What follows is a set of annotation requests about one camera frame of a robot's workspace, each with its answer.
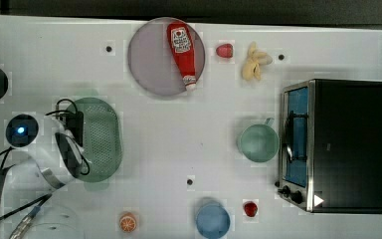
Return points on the small red toy fruit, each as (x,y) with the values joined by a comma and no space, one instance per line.
(250,208)

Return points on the blue plastic cup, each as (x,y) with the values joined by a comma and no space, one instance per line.
(212,220)

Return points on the yellow toy banana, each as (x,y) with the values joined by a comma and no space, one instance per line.
(255,60)

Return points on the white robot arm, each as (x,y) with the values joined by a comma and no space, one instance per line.
(52,157)

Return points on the round grey plate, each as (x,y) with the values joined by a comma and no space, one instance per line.
(151,62)

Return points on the green plastic strainer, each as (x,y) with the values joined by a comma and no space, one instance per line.
(101,138)

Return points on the orange slice toy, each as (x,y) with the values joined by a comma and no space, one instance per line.
(127,222)

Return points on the red toy strawberry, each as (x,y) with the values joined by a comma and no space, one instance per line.
(225,51)

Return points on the green plastic cup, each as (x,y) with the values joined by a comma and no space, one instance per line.
(259,142)

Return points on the black toaster oven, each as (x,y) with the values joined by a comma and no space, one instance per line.
(331,146)

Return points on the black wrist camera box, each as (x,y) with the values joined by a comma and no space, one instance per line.
(75,124)

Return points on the red ketchup bottle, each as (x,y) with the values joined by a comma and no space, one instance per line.
(183,53)

